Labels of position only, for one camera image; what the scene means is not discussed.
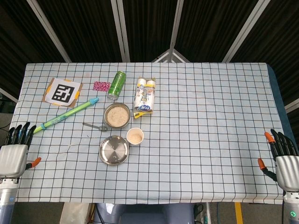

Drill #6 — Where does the white metal frame post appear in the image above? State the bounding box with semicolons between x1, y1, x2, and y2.
168;0;185;51
111;0;131;63
27;0;72;63
221;0;273;63

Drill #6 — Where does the green drink can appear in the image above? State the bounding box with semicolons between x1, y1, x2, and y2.
107;70;127;101

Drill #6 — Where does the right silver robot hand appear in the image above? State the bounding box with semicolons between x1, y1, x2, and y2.
257;129;299;193

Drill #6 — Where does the pink patterned card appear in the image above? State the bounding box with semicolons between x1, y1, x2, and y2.
93;81;111;92

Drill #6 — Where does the metal spoon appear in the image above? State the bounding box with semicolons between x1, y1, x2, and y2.
83;122;108;133

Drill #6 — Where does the light blue checked tablecloth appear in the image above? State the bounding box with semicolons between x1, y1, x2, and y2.
0;62;285;205

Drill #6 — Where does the metal bowl with oatmeal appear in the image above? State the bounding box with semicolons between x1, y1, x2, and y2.
103;102;131;128

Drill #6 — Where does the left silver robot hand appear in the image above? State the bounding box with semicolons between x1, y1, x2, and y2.
0;121;42;180

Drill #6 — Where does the triangular metal frame foot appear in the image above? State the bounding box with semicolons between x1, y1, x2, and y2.
151;48;191;63

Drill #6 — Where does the green blue water pump toy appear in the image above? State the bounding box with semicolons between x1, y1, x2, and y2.
33;97;100;134

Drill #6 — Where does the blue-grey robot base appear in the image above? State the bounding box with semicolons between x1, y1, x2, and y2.
93;202;194;224

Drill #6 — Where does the pack of yogurt bottles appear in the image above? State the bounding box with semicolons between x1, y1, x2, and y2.
133;76;157;119

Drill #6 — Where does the cardboard QR marker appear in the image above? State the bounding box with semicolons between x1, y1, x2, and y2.
41;77;84;108

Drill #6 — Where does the white paper cup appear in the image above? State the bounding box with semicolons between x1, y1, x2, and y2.
126;127;144;147

